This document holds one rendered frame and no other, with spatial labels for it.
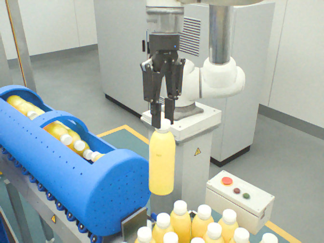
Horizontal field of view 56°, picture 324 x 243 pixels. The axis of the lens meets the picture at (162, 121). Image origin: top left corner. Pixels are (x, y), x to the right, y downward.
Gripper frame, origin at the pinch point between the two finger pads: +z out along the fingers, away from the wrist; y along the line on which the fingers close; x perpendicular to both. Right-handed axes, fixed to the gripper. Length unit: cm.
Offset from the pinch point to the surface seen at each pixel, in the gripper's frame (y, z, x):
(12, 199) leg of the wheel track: 14, 83, -116
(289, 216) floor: -155, 125, -23
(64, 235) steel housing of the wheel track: 16, 55, -35
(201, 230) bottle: -7.9, 36.3, 9.5
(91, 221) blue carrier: 15.9, 34.6, -13.2
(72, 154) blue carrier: 13.3, 19.1, -28.6
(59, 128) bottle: 7, 19, -51
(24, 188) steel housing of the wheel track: 19, 51, -69
